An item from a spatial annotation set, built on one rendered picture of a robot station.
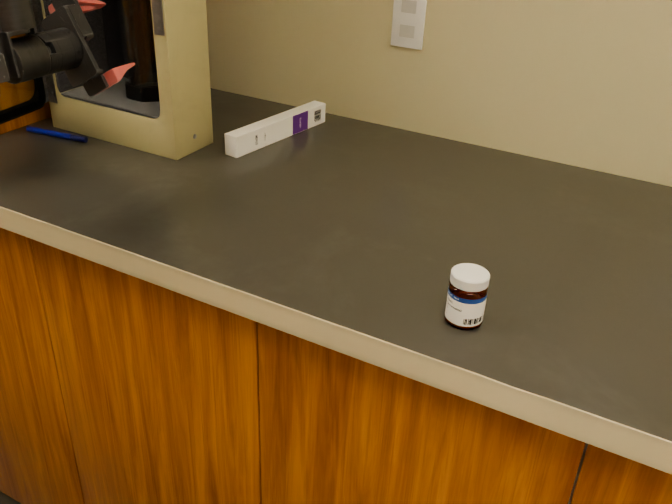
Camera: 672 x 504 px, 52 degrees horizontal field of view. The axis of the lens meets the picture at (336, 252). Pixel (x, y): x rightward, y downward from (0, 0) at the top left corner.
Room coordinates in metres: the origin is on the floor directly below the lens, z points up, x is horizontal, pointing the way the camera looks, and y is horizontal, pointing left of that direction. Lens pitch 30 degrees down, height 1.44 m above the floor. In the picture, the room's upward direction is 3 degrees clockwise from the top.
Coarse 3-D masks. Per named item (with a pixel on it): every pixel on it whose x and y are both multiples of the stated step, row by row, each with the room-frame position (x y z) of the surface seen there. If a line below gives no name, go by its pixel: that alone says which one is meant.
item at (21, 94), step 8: (32, 80) 1.30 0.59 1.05; (0, 88) 1.22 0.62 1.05; (8, 88) 1.24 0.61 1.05; (16, 88) 1.26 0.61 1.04; (24, 88) 1.27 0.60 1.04; (32, 88) 1.29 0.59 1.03; (0, 96) 1.22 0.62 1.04; (8, 96) 1.24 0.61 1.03; (16, 96) 1.25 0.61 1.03; (24, 96) 1.27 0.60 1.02; (0, 104) 1.22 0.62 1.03; (8, 104) 1.23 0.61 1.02; (16, 104) 1.25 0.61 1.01
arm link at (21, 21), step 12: (0, 0) 0.92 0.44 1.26; (12, 0) 0.93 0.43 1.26; (24, 0) 0.94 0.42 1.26; (0, 12) 0.92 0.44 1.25; (12, 12) 0.92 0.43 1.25; (24, 12) 0.93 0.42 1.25; (0, 24) 0.92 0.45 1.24; (12, 24) 0.92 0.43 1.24; (24, 24) 0.93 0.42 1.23; (0, 60) 0.89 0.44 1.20; (0, 72) 0.88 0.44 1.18
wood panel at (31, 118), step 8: (48, 104) 1.40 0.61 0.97; (32, 112) 1.36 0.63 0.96; (40, 112) 1.38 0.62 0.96; (48, 112) 1.40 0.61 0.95; (16, 120) 1.32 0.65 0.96; (24, 120) 1.34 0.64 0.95; (32, 120) 1.36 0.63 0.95; (40, 120) 1.37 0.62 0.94; (0, 128) 1.29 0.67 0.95; (8, 128) 1.31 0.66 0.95; (16, 128) 1.32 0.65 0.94
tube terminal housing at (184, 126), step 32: (192, 0) 1.26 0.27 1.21; (192, 32) 1.25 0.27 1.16; (160, 64) 1.20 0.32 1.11; (192, 64) 1.25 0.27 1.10; (160, 96) 1.21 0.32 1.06; (192, 96) 1.24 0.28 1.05; (64, 128) 1.33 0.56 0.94; (96, 128) 1.28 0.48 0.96; (128, 128) 1.25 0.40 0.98; (160, 128) 1.21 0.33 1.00; (192, 128) 1.24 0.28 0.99
